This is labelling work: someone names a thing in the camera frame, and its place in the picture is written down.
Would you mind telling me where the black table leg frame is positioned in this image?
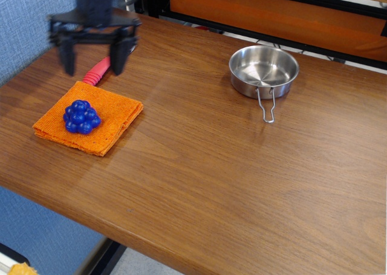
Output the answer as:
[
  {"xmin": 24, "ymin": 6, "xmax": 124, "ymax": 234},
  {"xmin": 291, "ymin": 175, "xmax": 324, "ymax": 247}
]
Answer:
[{"xmin": 74, "ymin": 238, "xmax": 126, "ymax": 274}]

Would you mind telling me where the fork with red handle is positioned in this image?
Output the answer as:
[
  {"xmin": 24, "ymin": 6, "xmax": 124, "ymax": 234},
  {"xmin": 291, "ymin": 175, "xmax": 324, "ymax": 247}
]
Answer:
[{"xmin": 82, "ymin": 56, "xmax": 111, "ymax": 86}]

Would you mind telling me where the blue toy grape bunch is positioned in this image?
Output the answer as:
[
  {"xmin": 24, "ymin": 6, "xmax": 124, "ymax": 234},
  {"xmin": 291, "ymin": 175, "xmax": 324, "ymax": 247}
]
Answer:
[{"xmin": 63, "ymin": 100, "xmax": 101, "ymax": 135}]

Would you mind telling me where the orange object at corner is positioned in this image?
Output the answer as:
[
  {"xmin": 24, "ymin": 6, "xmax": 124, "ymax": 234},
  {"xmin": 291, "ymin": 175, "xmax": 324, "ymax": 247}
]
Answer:
[{"xmin": 7, "ymin": 263, "xmax": 38, "ymax": 275}]

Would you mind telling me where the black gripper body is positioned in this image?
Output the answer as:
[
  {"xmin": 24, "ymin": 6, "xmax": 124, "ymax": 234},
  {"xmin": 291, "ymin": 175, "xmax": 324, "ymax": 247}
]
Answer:
[{"xmin": 48, "ymin": 0, "xmax": 140, "ymax": 47}]

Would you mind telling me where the orange panel with black frame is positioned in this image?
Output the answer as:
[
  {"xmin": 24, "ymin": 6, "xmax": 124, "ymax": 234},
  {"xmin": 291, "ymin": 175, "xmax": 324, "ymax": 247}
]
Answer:
[{"xmin": 140, "ymin": 0, "xmax": 386, "ymax": 69}]

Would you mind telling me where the steel bowl with wire handle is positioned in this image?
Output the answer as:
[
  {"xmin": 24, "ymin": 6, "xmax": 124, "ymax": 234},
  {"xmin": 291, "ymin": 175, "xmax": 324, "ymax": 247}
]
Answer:
[{"xmin": 229, "ymin": 45, "xmax": 299, "ymax": 124}]

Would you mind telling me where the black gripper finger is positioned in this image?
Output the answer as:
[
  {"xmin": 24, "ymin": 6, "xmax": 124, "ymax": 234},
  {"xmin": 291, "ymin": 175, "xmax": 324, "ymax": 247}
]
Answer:
[
  {"xmin": 58, "ymin": 37, "xmax": 76, "ymax": 76},
  {"xmin": 109, "ymin": 38, "xmax": 133, "ymax": 76}
]

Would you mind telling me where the folded orange cloth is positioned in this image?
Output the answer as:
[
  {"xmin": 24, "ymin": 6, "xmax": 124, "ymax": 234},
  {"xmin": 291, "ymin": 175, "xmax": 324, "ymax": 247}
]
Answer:
[{"xmin": 33, "ymin": 82, "xmax": 143, "ymax": 157}]

